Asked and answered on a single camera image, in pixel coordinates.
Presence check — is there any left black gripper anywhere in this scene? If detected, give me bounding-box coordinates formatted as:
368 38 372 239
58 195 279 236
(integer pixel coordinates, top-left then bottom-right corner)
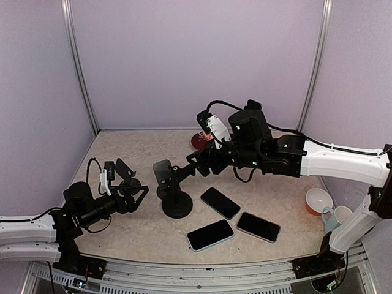
80 184 148 227

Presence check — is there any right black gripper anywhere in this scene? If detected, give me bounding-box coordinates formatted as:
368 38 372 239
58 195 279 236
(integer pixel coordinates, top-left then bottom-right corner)
187 134 265 176

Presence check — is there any black pole stand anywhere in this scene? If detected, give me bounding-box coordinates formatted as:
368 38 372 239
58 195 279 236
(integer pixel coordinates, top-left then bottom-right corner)
162 164 195 219

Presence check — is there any phone blue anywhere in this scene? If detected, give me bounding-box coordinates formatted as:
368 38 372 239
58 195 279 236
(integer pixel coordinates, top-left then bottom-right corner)
200 187 241 220
186 219 235 252

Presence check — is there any phone black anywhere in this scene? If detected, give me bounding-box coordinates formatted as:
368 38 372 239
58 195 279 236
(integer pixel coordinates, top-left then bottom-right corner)
244 99 262 111

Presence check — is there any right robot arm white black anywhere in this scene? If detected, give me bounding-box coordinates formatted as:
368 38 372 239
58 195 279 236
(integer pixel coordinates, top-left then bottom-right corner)
187 107 391 272

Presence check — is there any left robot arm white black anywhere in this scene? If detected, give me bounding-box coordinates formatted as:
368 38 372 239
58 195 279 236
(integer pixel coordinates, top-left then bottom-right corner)
1 181 149 273

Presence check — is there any left folding phone stand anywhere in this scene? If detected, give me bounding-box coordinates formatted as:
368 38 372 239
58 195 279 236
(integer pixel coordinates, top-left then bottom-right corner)
115 158 141 186

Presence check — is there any folding phone stand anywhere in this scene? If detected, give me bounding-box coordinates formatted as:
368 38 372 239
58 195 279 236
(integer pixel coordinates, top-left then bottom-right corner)
153 159 174 200
115 158 141 186

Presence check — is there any middle folding phone stand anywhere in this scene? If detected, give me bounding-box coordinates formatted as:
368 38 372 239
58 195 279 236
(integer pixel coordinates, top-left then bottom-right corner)
153 159 174 200

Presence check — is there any phone lower right pink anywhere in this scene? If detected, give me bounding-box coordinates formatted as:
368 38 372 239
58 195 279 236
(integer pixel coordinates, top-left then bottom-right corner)
236 212 281 243

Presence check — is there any red saucer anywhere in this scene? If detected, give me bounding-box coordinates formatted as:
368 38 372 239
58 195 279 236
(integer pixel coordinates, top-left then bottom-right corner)
190 134 209 150

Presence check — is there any red patterned teacup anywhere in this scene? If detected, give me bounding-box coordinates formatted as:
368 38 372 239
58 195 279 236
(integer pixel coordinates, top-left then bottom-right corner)
198 131 213 141

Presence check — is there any orange white bowl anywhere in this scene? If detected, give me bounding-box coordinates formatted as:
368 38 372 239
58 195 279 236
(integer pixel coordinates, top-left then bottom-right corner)
305 188 333 216

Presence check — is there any light blue mug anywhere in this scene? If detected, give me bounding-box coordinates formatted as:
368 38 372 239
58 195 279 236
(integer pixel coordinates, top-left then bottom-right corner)
321 206 342 234

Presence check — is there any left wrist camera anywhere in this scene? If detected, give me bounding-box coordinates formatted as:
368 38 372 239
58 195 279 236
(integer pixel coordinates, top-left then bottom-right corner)
98 161 115 196

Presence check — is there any front aluminium rail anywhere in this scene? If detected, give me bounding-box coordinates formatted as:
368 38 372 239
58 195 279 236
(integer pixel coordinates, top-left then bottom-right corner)
21 243 377 293

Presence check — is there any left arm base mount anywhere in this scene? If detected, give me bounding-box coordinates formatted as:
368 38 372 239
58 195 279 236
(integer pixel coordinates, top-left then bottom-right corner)
53 255 107 280

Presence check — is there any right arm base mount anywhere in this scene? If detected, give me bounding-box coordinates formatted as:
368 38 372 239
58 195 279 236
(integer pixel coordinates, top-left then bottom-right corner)
292 245 346 279

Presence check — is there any right aluminium frame post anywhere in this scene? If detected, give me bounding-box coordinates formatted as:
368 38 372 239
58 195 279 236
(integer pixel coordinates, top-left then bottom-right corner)
296 0 333 132

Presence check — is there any aluminium frame post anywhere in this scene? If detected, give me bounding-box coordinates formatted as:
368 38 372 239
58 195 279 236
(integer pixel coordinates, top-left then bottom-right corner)
296 0 333 132
61 0 100 137

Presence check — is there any left aluminium frame post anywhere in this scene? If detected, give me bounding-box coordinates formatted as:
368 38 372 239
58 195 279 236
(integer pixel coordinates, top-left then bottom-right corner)
61 0 100 137

